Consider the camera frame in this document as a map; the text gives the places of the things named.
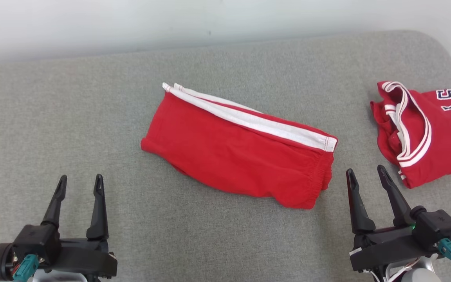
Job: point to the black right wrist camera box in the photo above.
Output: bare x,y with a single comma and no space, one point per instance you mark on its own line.
437,227

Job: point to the red and white basketball jersey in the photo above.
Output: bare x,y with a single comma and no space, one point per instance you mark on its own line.
441,129

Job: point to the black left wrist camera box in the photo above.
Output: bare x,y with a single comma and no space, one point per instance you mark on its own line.
35,241

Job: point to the red shorts with white stripes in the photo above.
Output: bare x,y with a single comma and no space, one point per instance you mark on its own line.
241,156

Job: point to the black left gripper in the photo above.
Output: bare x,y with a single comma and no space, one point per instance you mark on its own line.
84,258

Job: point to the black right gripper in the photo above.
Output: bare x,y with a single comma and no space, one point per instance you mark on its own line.
390,246

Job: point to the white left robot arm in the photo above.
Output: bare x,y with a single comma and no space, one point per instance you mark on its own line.
61,277

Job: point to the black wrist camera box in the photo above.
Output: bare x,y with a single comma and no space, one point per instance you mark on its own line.
35,241
437,227

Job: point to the teal left camera connector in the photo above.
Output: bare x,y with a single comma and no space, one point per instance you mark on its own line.
26,268

